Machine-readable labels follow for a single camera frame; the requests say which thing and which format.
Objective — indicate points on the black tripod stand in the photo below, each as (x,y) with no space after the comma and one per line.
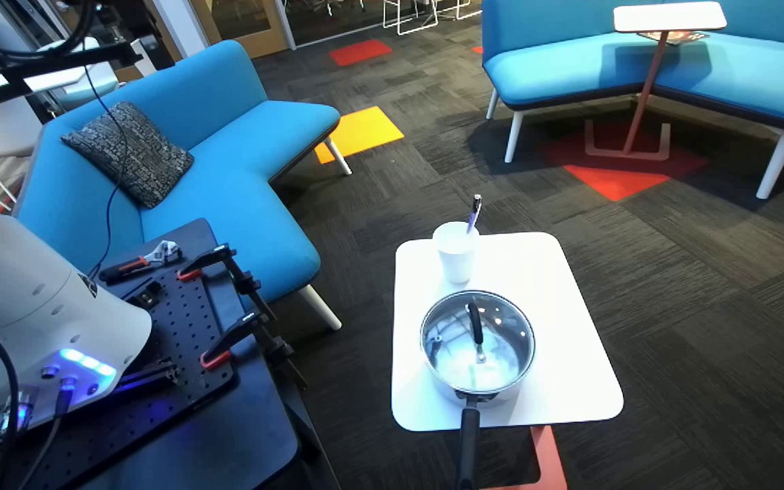
(272,350)

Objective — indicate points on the silver pen in cup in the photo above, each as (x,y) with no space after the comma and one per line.
(473,210)

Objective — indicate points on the small white table red frame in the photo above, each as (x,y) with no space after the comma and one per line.
(668,18)

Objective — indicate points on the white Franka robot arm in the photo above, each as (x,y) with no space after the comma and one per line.
(28,300)

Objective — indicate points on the glass pot lid black knob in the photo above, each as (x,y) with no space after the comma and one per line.
(446,327)

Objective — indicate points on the blue curved sofa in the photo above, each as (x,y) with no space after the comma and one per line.
(228,138)

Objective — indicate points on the wooden door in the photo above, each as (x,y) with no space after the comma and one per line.
(228,24)

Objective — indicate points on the white side table orange base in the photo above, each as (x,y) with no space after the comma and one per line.
(558,300)

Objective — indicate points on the white round table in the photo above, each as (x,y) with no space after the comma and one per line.
(65,82)

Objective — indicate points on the black camera boom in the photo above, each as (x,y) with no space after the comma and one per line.
(46,59)

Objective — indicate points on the blue sofa with white legs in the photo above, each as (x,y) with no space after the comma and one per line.
(573,63)

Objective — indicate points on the grey patterned cushion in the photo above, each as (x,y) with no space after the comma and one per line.
(129,154)

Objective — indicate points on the white paper cup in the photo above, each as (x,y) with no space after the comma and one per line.
(456,259)

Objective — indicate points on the black perforated mounting board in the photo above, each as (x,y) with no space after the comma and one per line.
(174,330)

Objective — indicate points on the black clamp with orange tips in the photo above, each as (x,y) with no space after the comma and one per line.
(216,259)
(228,344)

